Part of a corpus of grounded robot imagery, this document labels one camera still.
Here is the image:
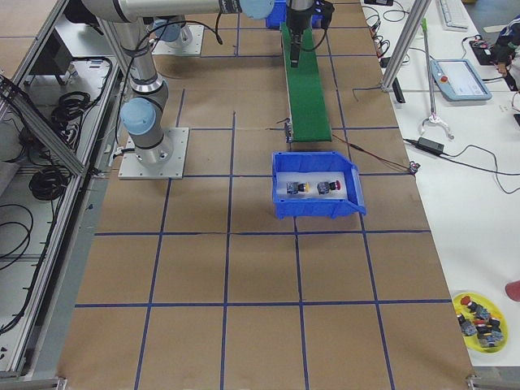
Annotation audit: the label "blue bin left side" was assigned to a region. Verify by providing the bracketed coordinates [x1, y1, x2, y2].
[265, 0, 286, 29]

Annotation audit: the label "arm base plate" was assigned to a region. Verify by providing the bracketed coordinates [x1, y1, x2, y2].
[118, 128, 189, 180]
[153, 24, 204, 56]

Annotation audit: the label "white keyboard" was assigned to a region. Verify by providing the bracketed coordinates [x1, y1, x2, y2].
[435, 0, 469, 32]

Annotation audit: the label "green conveyor belt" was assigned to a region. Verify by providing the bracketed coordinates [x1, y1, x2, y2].
[280, 23, 332, 142]

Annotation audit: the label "blue bin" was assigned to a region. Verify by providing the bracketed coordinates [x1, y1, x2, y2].
[272, 151, 366, 219]
[265, 0, 286, 29]

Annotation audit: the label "teach pendant tablet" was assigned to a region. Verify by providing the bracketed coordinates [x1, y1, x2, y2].
[430, 58, 492, 102]

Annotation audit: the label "white foam pad right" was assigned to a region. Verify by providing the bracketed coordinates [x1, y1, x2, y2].
[273, 171, 352, 201]

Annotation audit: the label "aluminium frame post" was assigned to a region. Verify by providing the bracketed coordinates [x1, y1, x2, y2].
[381, 0, 431, 92]

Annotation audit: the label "black power adapter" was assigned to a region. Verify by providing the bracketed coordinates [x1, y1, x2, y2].
[416, 137, 444, 156]

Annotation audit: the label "green handled grabber tool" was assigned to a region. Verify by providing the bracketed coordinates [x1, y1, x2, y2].
[420, 18, 454, 140]

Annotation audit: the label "blue bin right side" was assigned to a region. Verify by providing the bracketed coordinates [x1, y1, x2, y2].
[272, 151, 366, 219]

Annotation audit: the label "coiled black cables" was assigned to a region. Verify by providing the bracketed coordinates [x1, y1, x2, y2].
[50, 90, 95, 130]

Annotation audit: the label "yellow plate of buttons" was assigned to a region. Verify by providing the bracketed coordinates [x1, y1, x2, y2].
[452, 292, 509, 353]

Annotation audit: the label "red push button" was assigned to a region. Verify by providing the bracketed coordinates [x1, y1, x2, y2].
[316, 180, 341, 195]

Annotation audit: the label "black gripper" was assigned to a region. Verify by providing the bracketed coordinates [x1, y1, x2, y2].
[286, 0, 335, 67]

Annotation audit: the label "aluminium side frame rail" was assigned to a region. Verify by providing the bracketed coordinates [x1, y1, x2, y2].
[1, 76, 85, 176]

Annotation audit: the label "red black conveyor wires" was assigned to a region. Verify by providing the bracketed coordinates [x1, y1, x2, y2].
[332, 135, 421, 176]

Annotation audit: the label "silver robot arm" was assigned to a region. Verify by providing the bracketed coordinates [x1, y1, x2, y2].
[153, 19, 193, 46]
[84, 1, 335, 166]

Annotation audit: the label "yellow push button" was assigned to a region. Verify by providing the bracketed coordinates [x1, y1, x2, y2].
[286, 181, 310, 196]

